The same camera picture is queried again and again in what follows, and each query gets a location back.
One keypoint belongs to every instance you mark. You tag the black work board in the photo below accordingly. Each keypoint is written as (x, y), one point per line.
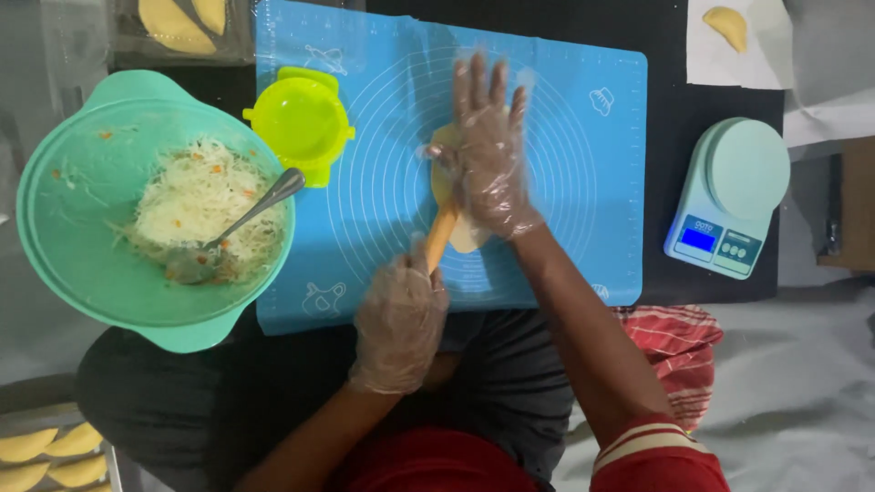
(683, 171)

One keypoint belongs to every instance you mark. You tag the teal plastic bowl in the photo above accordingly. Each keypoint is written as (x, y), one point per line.
(75, 225)

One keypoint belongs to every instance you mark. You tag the pale green kitchen scale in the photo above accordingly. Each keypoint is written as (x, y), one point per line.
(742, 171)

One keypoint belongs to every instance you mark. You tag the folded yellow dumpling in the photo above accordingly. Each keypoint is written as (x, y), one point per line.
(213, 13)
(728, 24)
(20, 478)
(167, 27)
(101, 488)
(80, 471)
(24, 445)
(75, 441)

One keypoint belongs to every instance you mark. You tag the white paper sheet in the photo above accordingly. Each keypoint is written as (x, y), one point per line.
(759, 65)

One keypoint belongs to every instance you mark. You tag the flat yellow dough sheet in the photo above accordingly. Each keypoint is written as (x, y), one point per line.
(468, 236)

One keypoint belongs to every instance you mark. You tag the shredded vegetable filling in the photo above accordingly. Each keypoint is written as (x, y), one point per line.
(191, 198)

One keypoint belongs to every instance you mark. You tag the white plastic sheet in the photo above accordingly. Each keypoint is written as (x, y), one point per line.
(834, 89)

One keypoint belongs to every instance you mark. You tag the blue silicone baking mat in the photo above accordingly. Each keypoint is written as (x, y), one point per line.
(581, 205)

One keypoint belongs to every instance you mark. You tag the wooden rolling pin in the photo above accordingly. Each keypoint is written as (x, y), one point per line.
(441, 232)

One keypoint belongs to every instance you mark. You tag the metal spoon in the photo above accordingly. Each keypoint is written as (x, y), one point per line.
(266, 205)

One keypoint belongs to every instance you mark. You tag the person's left fingers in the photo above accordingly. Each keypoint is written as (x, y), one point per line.
(410, 277)

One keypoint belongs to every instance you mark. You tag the lime green dumpling mould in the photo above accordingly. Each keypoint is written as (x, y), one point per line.
(301, 123)

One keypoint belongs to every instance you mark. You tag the metal baking tray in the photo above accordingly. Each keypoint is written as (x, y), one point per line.
(41, 417)

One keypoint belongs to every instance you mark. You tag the person's red shirt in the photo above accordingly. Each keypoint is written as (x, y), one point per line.
(656, 464)

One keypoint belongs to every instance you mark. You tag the clear plastic tray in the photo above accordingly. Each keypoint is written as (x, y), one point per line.
(130, 51)

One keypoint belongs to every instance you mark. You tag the brown wooden furniture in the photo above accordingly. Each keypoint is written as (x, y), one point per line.
(854, 205)

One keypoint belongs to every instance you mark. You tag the person's left hand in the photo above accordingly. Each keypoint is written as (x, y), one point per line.
(396, 328)

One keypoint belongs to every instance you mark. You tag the red checkered cloth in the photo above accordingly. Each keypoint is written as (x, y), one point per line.
(677, 348)

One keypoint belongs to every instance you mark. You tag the person's right hand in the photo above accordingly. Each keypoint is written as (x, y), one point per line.
(489, 171)

